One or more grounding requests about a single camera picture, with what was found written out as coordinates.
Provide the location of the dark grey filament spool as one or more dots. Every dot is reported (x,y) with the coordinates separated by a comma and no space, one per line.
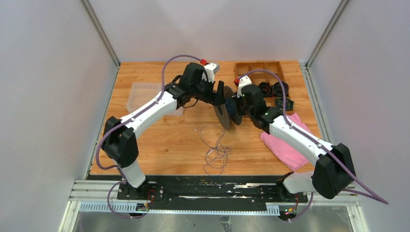
(227,113)

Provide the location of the aluminium corner frame post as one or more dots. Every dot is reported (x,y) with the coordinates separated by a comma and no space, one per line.
(327,32)
(100,31)

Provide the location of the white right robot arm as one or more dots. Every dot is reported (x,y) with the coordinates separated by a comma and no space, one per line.
(333,166)

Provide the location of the pink cloth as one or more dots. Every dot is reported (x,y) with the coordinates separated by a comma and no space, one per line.
(284,152)

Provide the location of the aluminium corner frame post right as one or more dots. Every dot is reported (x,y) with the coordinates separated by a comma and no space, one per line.
(327,32)

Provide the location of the aluminium corner frame post left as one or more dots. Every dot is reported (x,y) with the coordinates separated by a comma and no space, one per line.
(100,31)

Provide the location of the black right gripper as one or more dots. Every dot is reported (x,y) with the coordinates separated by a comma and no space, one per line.
(240,112)

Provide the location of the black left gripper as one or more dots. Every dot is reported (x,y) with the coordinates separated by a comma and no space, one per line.
(214,98)

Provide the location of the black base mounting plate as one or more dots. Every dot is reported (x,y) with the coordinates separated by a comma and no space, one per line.
(211,193)

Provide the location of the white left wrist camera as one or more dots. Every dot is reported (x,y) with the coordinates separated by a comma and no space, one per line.
(210,70)

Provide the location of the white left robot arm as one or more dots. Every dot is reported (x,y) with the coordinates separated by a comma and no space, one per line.
(119,141)

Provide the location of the aluminium rail frame front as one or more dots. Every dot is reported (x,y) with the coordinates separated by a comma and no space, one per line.
(93,207)

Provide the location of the wooden compartment organizer tray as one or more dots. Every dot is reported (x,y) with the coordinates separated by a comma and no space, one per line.
(269,77)

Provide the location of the clear plastic divided tray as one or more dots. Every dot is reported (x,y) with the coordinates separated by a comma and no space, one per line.
(140,94)

